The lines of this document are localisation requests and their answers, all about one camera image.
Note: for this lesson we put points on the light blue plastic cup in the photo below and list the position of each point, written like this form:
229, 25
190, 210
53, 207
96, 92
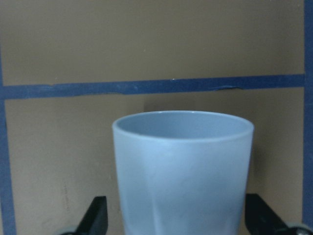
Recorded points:
182, 172

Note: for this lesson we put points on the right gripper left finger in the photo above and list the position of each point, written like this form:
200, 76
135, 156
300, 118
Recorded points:
95, 220

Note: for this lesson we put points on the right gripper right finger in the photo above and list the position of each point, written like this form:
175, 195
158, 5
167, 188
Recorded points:
260, 219

